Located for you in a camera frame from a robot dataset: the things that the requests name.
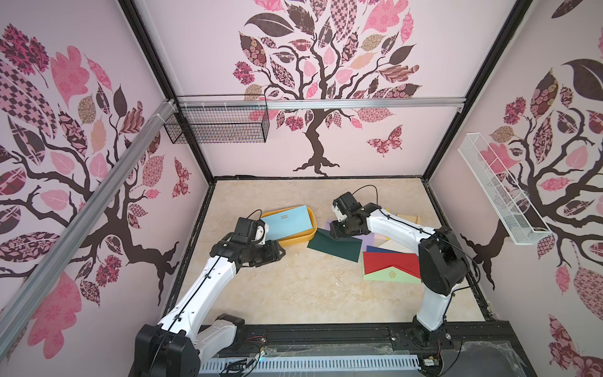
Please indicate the yellow plastic storage box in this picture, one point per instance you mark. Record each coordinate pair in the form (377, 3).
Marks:
(301, 237)

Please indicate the light green envelope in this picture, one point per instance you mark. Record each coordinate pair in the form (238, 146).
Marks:
(392, 275)

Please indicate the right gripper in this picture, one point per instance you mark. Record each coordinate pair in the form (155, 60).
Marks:
(339, 228)

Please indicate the white envelope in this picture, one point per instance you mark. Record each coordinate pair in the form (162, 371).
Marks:
(391, 246)

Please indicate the aluminium rail left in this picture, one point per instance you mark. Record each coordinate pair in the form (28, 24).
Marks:
(32, 292)

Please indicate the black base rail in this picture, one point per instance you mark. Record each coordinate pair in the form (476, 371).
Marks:
(488, 348)

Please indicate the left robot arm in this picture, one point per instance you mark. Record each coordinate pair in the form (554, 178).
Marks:
(177, 346)

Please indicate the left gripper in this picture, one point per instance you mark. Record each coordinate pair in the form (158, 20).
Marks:
(271, 254)

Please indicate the beige envelope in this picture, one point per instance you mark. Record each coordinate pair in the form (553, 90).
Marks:
(410, 218)

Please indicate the white cable duct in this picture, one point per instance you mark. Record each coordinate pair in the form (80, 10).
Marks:
(358, 363)

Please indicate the black wire basket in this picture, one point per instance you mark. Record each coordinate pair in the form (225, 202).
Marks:
(219, 119)

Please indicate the purple envelope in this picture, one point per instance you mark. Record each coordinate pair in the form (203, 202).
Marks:
(372, 239)

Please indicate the white wire shelf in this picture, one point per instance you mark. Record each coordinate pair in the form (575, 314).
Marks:
(490, 164)

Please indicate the aluminium rail back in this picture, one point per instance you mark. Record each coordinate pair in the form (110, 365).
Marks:
(437, 102)

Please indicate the dark green envelope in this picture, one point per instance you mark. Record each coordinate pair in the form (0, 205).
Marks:
(344, 248)

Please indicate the aluminium rail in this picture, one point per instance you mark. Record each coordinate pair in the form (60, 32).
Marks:
(32, 292)
(437, 102)

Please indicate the navy blue envelope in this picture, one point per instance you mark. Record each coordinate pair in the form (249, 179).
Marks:
(372, 249)

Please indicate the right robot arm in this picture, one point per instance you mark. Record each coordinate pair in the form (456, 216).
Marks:
(442, 262)

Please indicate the light blue envelope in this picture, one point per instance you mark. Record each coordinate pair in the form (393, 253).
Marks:
(288, 223)

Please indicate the red envelope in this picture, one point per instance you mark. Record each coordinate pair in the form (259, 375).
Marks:
(407, 263)

